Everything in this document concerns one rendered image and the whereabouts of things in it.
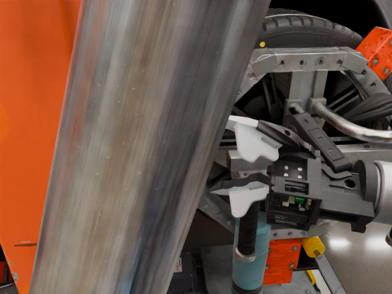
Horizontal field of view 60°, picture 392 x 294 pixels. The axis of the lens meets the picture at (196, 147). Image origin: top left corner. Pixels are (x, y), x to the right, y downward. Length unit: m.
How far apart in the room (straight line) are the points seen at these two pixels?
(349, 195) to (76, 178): 0.33
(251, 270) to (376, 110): 0.48
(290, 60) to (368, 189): 0.43
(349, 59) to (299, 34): 0.13
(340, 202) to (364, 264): 1.52
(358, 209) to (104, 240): 0.31
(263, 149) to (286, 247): 0.69
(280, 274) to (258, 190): 0.69
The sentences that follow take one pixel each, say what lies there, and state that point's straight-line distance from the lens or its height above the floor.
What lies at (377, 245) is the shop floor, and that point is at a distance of 2.06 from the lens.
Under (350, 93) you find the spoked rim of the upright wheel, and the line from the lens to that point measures 1.00.
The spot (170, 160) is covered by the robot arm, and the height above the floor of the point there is 1.21.
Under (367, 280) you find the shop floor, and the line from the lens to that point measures 1.86.
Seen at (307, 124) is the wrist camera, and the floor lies 1.10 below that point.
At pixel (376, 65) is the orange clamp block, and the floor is 1.09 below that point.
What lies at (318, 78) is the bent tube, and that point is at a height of 1.07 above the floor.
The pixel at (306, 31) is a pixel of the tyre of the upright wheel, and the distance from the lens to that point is 0.88.
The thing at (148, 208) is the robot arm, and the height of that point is 1.19.
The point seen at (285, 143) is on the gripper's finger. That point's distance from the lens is 0.41.
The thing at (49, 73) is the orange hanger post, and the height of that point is 1.18.
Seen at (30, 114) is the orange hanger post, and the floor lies 1.12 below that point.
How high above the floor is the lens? 1.29
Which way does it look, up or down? 29 degrees down
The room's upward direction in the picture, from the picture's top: straight up
